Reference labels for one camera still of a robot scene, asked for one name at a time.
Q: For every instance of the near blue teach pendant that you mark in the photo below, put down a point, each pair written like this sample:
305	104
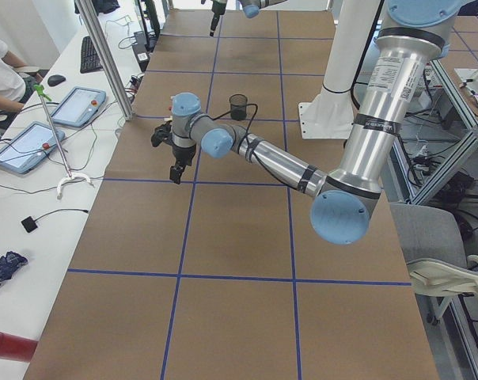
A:
28	149

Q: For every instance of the grey office chair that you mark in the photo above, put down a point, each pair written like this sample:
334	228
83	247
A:
435	255

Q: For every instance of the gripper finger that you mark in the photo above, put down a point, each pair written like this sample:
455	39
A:
214	24

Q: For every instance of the brown table mat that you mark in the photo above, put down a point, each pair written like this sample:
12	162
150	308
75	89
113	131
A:
222	276

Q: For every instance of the far blue teach pendant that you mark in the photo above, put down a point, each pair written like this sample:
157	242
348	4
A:
78	107

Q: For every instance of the small black square device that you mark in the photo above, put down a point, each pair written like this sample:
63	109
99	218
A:
29	224

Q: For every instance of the person in white shirt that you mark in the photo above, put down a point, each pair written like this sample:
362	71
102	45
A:
15	90

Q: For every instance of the blue teach pendant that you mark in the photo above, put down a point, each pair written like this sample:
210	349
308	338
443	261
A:
28	149
78	107

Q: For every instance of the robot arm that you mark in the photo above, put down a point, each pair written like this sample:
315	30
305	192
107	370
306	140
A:
251	8
378	56

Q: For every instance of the black mesh pen cup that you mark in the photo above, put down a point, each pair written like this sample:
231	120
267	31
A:
238	106

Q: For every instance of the black keyboard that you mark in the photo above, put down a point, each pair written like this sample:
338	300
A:
89	59

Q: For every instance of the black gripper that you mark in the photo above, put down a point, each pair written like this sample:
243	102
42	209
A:
182	153

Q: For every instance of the folded blue umbrella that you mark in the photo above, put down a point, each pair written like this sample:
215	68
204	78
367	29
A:
9	264

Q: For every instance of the green handled reacher grabber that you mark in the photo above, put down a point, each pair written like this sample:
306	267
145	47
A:
70	174

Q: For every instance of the black computer mouse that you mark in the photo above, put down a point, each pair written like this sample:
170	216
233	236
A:
55	80

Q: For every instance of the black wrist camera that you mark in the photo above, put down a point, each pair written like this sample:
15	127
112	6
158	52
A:
162	134

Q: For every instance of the red cylinder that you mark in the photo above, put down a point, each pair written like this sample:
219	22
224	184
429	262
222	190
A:
16	348

